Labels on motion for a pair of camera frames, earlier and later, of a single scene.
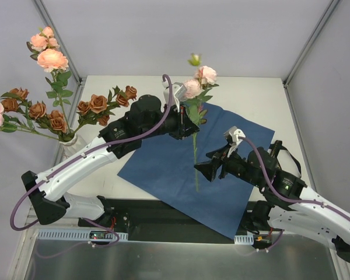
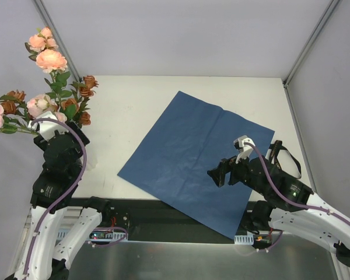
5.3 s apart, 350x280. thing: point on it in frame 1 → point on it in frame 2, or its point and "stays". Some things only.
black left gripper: (184, 122) → (79, 133)
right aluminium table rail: (299, 135) stays
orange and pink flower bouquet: (98, 108) → (74, 98)
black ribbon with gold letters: (276, 147) stays
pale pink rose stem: (197, 91) → (42, 102)
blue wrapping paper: (165, 169) stays
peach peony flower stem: (43, 45) stays
